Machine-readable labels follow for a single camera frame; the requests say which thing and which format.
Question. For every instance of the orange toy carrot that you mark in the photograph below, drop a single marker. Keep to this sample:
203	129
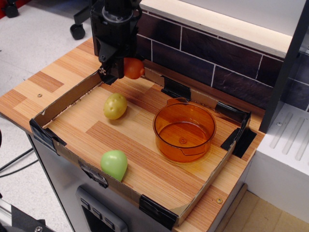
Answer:
133	68

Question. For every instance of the grey control panel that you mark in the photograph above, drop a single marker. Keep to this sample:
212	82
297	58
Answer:
98	217

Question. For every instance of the black office chair base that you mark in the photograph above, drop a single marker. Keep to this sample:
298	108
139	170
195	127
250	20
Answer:
77	30

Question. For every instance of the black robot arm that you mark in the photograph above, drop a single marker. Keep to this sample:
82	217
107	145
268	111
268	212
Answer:
114	33

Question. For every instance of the green toy pear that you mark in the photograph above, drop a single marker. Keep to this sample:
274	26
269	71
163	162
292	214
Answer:
114	163

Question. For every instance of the yellow toy potato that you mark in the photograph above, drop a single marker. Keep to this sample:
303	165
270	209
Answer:
115	106

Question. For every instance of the orange transparent plastic pot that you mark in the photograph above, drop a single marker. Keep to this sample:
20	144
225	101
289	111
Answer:
183	130

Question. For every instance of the black clamp with screw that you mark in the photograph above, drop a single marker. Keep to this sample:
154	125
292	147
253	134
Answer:
13	219

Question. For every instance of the white toy sink drainboard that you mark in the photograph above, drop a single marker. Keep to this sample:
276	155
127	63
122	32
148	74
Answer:
287	139

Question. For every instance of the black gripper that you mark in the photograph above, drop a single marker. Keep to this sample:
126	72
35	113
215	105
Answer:
114	30

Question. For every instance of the dark grey vertical post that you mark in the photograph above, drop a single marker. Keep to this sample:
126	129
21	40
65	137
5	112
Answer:
296	50

